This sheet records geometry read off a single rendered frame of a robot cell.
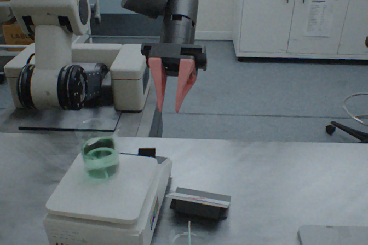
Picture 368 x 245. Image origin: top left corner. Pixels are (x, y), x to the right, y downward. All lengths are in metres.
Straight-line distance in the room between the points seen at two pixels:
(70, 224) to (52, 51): 0.91
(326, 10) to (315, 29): 0.16
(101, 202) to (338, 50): 2.81
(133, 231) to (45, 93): 0.91
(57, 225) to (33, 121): 1.12
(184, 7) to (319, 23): 2.44
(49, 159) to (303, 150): 0.48
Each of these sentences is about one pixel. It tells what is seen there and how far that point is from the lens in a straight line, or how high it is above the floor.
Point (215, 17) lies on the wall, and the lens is 3.44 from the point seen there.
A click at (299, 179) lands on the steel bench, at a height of 0.75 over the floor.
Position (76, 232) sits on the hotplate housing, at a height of 0.81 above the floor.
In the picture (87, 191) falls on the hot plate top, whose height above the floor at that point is 0.84.
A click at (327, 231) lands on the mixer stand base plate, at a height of 0.76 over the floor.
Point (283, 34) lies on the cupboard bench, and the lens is 2.94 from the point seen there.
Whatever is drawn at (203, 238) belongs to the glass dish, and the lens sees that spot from 0.52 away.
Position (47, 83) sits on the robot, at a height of 0.63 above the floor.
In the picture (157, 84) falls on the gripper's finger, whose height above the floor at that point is 0.92.
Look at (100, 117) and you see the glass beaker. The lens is 0.48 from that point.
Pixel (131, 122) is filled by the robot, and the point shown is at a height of 0.36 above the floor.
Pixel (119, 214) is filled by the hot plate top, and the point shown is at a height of 0.84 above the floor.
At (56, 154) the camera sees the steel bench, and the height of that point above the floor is 0.75.
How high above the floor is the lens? 1.16
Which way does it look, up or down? 30 degrees down
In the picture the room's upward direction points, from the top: straight up
